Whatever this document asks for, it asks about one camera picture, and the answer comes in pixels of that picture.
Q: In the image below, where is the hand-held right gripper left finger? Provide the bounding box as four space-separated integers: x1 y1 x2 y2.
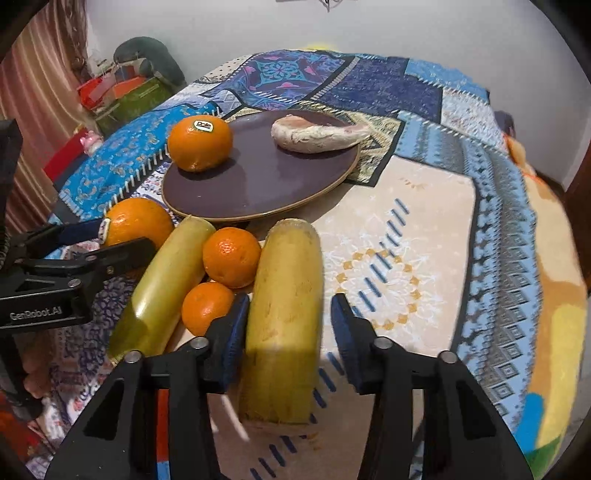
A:
44 293 251 480

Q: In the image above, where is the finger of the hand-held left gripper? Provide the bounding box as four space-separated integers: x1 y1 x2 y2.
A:
9 218 112 264
18 237 158 296

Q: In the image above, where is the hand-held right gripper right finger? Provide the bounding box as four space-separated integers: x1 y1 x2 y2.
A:
330 293 536 480

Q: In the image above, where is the large orange with sticker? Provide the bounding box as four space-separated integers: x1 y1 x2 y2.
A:
102 198 175 252
167 115 233 173

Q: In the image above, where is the small tangerine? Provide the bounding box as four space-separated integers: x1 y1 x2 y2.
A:
202 227 262 289
181 281 236 337

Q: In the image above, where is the green corn cob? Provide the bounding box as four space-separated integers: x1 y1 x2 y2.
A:
107 216 217 363

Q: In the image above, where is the yellow banana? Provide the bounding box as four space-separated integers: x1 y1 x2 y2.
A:
239 219 324 425

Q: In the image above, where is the dark purple plate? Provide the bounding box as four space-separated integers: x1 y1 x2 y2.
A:
161 109 362 222

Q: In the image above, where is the person's left hand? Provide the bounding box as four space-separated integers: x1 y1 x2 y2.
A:
21 357 49 400

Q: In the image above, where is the red box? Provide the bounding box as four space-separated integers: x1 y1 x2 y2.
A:
44 138 88 182

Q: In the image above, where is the pink toy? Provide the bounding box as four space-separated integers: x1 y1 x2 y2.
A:
78 129 105 155

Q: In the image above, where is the blue patchwork blanket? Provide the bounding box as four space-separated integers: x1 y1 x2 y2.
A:
18 48 550 480

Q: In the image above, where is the green patterned box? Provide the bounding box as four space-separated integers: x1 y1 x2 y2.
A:
95 76 174 137

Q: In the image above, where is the striped curtain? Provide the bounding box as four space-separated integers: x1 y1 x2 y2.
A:
0 0 93 232

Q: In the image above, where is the orange box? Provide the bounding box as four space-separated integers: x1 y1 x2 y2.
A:
113 76 146 97

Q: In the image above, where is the grey-green pillow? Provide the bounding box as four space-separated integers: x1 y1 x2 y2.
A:
113 37 188 88

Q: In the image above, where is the pale ginger root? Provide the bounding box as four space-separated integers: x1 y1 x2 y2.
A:
270 114 374 153

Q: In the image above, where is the yellow plush blanket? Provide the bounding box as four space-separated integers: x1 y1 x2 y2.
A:
503 134 589 467

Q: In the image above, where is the brown wooden door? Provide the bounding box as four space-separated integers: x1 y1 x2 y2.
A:
566 152 591 287

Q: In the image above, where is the wall hook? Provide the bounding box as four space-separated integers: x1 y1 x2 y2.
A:
277 0 352 12

